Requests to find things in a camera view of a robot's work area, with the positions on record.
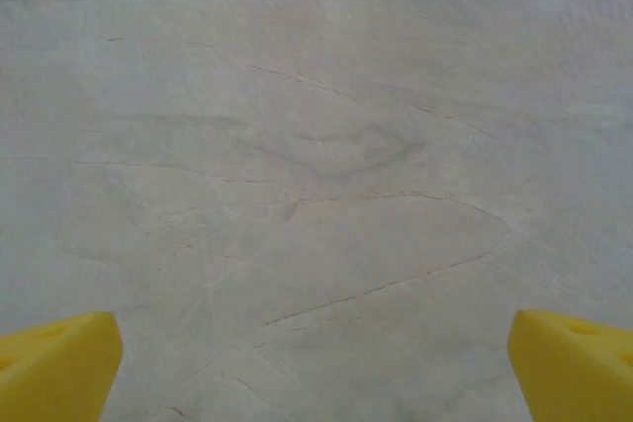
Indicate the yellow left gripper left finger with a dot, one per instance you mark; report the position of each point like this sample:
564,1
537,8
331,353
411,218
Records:
54,372

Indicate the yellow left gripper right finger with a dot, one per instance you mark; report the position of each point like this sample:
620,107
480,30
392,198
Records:
578,377

